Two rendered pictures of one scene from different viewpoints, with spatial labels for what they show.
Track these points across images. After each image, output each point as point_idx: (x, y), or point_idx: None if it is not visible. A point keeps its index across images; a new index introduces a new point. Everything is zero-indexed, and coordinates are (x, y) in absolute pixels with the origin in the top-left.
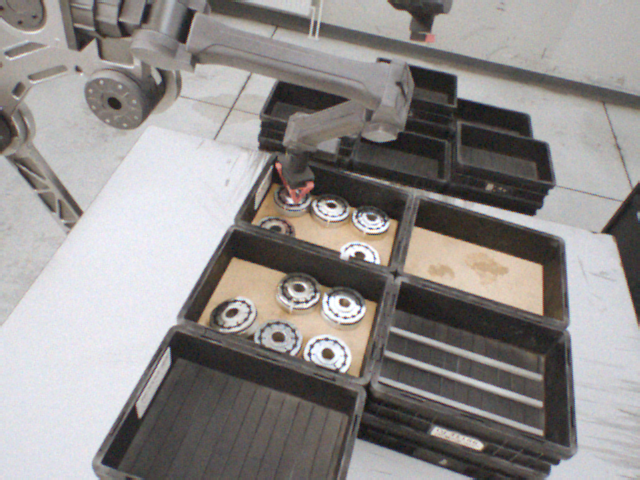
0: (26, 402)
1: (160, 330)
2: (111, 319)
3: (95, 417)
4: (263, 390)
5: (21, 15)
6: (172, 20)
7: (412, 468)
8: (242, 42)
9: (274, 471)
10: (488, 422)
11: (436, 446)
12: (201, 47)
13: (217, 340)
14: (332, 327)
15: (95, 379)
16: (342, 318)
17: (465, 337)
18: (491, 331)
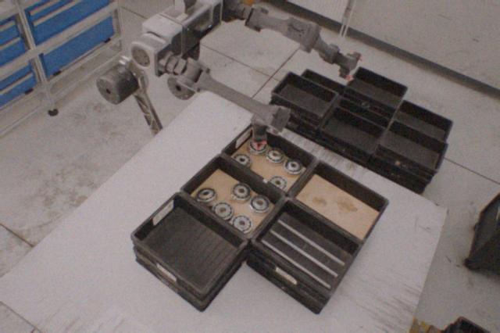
0: (115, 209)
1: None
2: (158, 183)
3: (140, 223)
4: (208, 230)
5: (141, 61)
6: (193, 73)
7: (269, 287)
8: (217, 87)
9: (201, 263)
10: (297, 270)
11: (278, 277)
12: (201, 86)
13: (193, 202)
14: (251, 213)
15: (144, 207)
16: (255, 209)
17: (315, 235)
18: (328, 235)
